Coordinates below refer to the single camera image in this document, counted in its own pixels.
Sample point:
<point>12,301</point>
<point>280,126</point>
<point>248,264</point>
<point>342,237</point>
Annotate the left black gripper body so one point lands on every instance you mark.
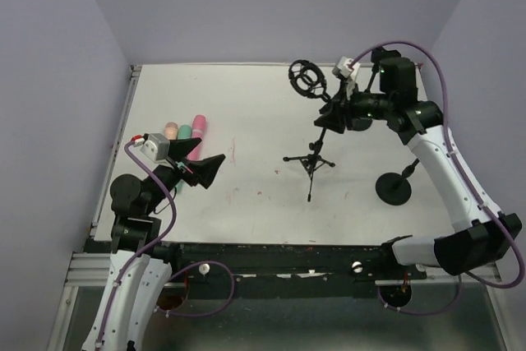
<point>181,166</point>

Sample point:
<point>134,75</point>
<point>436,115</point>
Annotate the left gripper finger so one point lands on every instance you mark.
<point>179,149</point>
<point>207,169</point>

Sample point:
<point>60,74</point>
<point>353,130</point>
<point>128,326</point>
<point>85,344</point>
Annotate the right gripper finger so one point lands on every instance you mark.
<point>331,106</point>
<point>332,121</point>

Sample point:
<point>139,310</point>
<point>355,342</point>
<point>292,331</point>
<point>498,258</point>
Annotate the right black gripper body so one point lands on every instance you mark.
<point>342,105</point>

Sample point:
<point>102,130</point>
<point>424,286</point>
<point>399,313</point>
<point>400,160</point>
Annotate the green microphone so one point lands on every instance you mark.
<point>184,132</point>

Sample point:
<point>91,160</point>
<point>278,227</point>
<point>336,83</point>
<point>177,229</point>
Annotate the beige microphone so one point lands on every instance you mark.
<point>171,131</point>

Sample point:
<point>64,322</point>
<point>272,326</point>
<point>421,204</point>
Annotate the pink microphone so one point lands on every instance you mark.
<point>197,131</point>

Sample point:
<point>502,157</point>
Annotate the black tripod shock-mount stand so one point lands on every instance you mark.
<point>309,81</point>

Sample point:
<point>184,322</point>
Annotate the black round-base clip stand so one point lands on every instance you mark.
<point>377,55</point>

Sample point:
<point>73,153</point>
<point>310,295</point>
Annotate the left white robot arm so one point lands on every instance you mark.
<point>138,266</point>

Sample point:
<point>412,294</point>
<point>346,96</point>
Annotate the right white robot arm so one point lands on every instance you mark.
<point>482,232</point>

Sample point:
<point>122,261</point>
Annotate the black round-base stand front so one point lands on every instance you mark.
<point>394,188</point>

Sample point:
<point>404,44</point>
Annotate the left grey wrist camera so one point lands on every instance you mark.
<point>156,147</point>

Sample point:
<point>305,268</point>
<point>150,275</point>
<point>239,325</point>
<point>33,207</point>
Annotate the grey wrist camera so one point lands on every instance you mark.
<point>156,147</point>
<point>346,69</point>

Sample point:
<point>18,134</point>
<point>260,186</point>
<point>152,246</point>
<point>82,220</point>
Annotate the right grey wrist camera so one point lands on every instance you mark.
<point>346,69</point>

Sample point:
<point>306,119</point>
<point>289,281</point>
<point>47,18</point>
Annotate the aluminium frame profile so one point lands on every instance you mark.
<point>90,269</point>

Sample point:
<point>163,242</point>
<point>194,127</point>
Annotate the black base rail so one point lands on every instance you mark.
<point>270,271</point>

